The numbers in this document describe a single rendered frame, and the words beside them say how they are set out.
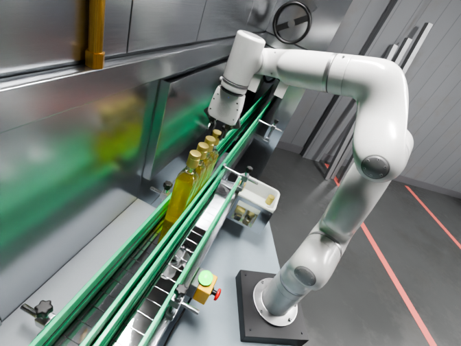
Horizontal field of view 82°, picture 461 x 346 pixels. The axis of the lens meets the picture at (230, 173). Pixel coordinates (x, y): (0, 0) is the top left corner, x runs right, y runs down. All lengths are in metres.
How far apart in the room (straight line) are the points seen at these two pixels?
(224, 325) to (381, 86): 0.94
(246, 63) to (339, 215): 0.49
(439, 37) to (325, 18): 2.78
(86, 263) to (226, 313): 0.58
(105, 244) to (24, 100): 0.52
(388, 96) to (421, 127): 4.31
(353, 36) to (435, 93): 1.55
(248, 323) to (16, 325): 0.71
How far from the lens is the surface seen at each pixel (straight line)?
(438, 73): 4.64
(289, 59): 0.72
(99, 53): 0.51
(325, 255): 0.85
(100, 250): 0.86
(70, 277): 0.82
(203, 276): 0.88
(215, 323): 1.14
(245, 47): 0.79
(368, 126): 0.64
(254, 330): 1.13
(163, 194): 0.90
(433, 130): 5.13
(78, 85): 0.50
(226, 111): 0.86
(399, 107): 0.66
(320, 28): 1.78
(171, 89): 0.76
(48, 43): 0.47
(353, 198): 0.74
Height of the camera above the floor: 1.75
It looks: 34 degrees down
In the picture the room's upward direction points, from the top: 24 degrees clockwise
